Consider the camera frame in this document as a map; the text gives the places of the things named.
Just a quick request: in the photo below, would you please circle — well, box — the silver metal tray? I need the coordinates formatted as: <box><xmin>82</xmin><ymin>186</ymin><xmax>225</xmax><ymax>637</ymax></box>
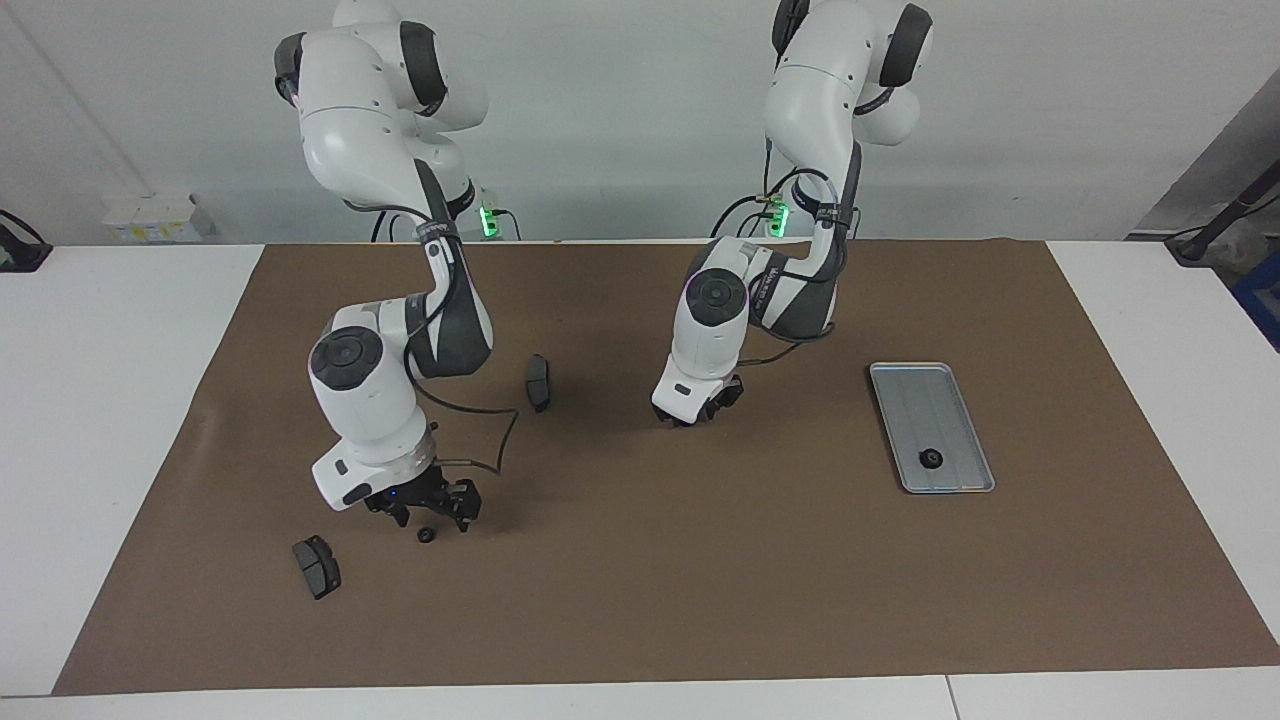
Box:
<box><xmin>867</xmin><ymin>361</ymin><xmax>997</xmax><ymax>496</ymax></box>

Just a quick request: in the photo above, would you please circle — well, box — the short dark grey brake pad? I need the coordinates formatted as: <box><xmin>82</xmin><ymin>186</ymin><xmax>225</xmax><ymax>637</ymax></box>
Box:
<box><xmin>291</xmin><ymin>535</ymin><xmax>343</xmax><ymax>602</ymax></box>

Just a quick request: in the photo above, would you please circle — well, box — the brown table mat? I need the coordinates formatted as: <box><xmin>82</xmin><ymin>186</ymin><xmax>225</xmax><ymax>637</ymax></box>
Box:
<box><xmin>52</xmin><ymin>238</ymin><xmax>1280</xmax><ymax>697</ymax></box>

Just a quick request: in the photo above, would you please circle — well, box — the black stand bar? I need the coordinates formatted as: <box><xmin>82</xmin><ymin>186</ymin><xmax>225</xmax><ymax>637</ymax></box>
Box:
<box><xmin>1165</xmin><ymin>165</ymin><xmax>1280</xmax><ymax>264</ymax></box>

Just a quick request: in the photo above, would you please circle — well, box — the blue box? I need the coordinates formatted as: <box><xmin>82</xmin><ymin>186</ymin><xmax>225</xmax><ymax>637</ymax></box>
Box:
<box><xmin>1232</xmin><ymin>250</ymin><xmax>1280</xmax><ymax>353</ymax></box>

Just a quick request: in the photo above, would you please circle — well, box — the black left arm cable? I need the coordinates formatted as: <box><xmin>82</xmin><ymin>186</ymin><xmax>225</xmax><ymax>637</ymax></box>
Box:
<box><xmin>735</xmin><ymin>135</ymin><xmax>863</xmax><ymax>369</ymax></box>

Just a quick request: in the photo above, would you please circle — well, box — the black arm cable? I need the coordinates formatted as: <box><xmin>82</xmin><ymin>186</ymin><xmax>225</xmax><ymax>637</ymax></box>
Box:
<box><xmin>343</xmin><ymin>200</ymin><xmax>521</xmax><ymax>473</ymax></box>
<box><xmin>735</xmin><ymin>135</ymin><xmax>863</xmax><ymax>369</ymax></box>

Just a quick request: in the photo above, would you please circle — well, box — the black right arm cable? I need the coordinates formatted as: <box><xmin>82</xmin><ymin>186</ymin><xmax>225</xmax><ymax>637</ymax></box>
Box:
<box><xmin>343</xmin><ymin>200</ymin><xmax>521</xmax><ymax>473</ymax></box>

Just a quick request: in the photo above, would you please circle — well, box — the black base cable bundle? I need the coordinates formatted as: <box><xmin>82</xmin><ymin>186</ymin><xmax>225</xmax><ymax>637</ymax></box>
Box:
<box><xmin>710</xmin><ymin>193</ymin><xmax>793</xmax><ymax>239</ymax></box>

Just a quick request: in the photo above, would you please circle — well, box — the white wall socket box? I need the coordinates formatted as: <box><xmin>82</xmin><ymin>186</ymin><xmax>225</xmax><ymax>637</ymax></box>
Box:
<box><xmin>102</xmin><ymin>193</ymin><xmax>217</xmax><ymax>244</ymax></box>

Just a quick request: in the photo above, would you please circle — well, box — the black clamp mount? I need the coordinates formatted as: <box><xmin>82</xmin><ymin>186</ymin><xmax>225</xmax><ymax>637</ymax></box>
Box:
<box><xmin>0</xmin><ymin>208</ymin><xmax>54</xmax><ymax>274</ymax></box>

